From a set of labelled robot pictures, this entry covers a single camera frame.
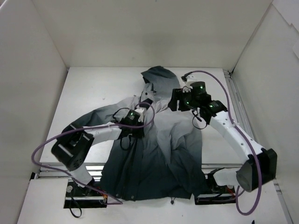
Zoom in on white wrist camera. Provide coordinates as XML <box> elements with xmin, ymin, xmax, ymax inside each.
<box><xmin>135</xmin><ymin>107</ymin><xmax>147</xmax><ymax>122</ymax></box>
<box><xmin>181</xmin><ymin>73</ymin><xmax>197</xmax><ymax>84</ymax></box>

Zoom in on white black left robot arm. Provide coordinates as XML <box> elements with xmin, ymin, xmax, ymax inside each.
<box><xmin>51</xmin><ymin>107</ymin><xmax>147</xmax><ymax>196</ymax></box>

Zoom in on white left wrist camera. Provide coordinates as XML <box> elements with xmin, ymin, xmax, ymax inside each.
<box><xmin>135</xmin><ymin>107</ymin><xmax>147</xmax><ymax>122</ymax></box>

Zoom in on black loose cable loop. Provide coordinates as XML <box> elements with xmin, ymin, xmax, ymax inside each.
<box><xmin>69</xmin><ymin>197</ymin><xmax>82</xmax><ymax>219</ymax></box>

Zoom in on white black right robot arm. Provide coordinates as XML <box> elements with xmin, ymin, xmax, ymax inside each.
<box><xmin>168</xmin><ymin>82</ymin><xmax>278</xmax><ymax>192</ymax></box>

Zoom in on grey gradient hooded jacket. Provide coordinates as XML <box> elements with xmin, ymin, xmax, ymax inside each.
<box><xmin>72</xmin><ymin>66</ymin><xmax>208</xmax><ymax>200</ymax></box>

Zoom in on aluminium rail right table edge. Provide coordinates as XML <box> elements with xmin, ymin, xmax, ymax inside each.
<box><xmin>223</xmin><ymin>70</ymin><xmax>293</xmax><ymax>224</ymax></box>

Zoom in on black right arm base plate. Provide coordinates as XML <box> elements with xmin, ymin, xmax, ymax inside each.
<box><xmin>194</xmin><ymin>178</ymin><xmax>236</xmax><ymax>205</ymax></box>

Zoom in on aluminium rail front table edge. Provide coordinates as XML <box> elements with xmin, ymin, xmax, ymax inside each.
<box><xmin>30</xmin><ymin>162</ymin><xmax>245</xmax><ymax>180</ymax></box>

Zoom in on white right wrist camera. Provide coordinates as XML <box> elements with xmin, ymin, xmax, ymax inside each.
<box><xmin>181</xmin><ymin>73</ymin><xmax>197</xmax><ymax>84</ymax></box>

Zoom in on aluminium rail table edge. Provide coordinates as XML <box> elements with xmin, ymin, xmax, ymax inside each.
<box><xmin>223</xmin><ymin>70</ymin><xmax>293</xmax><ymax>224</ymax></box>
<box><xmin>30</xmin><ymin>162</ymin><xmax>245</xmax><ymax>180</ymax></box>

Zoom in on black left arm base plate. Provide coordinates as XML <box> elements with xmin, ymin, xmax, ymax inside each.
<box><xmin>63</xmin><ymin>181</ymin><xmax>107</xmax><ymax>209</ymax></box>

